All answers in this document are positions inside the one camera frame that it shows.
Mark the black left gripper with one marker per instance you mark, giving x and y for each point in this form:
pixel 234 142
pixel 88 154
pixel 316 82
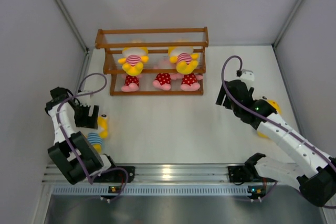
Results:
pixel 90 121

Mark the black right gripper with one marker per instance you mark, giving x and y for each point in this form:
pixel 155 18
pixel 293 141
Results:
pixel 221 98

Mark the pink plush toy red dress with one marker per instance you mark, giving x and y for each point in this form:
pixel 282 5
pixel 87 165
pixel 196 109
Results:
pixel 190 82

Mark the yellow plush toy pink stripes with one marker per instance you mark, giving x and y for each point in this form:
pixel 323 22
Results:
pixel 133 60

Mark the pink plush toy polka dress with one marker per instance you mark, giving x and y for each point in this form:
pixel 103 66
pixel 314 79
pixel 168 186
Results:
pixel 163 80

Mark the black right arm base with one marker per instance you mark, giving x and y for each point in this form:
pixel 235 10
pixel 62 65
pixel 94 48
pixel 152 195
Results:
pixel 240 174

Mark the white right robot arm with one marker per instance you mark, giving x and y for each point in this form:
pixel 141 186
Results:
pixel 312 172

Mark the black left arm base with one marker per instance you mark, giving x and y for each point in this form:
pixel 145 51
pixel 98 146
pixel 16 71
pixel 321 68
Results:
pixel 125 174

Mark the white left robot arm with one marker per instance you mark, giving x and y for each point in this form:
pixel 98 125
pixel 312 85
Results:
pixel 79 130

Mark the yellow plush toy on shelf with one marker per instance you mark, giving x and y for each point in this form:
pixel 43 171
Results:
pixel 184 58

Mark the pink plush toy on shelf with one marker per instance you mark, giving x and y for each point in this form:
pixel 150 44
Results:
pixel 131 83

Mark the brown wooden two-tier shelf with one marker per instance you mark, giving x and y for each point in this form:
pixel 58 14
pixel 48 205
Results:
pixel 111 42

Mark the yellow plush toy blue stripes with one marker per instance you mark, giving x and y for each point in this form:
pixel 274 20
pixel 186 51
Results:
pixel 275 105

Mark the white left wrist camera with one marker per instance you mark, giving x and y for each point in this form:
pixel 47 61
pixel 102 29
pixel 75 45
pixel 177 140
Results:
pixel 85 96

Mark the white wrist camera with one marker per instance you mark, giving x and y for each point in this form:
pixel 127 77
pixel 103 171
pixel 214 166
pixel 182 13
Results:
pixel 246 76
pixel 85 96

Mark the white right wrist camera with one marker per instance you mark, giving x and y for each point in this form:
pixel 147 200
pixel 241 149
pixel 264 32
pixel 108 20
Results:
pixel 246 76

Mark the aluminium mounting rail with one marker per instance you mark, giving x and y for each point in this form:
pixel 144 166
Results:
pixel 181 173

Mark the grey slotted cable duct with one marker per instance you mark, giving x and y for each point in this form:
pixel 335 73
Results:
pixel 157 190

